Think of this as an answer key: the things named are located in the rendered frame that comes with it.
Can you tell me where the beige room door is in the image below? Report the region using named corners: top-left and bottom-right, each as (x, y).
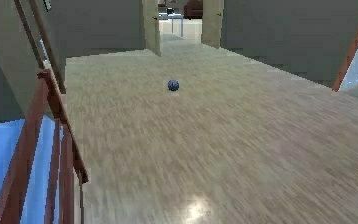
top-left (201, 0), bottom-right (225, 50)
top-left (142, 0), bottom-right (163, 57)

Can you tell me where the blue ball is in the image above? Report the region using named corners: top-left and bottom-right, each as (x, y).
top-left (167, 79), bottom-right (180, 92)

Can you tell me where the pale blue table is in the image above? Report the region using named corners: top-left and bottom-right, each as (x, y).
top-left (158, 12), bottom-right (185, 38)

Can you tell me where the dark brown sofa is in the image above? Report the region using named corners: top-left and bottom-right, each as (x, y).
top-left (183, 0), bottom-right (204, 20)

